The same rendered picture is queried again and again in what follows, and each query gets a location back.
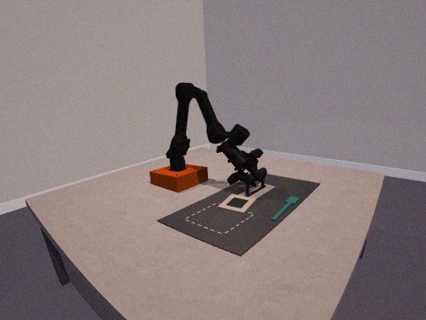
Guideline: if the beige square tile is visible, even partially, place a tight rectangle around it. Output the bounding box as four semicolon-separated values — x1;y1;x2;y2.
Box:
218;194;257;214

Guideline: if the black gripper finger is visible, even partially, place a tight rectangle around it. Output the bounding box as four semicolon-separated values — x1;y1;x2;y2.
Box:
237;172;257;187
247;161;262;181

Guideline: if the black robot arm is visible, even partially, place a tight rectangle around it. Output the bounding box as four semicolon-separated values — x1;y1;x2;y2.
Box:
166;82;250;172

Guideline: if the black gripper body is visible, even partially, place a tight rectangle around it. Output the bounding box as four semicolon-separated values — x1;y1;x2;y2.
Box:
227;149;264;185

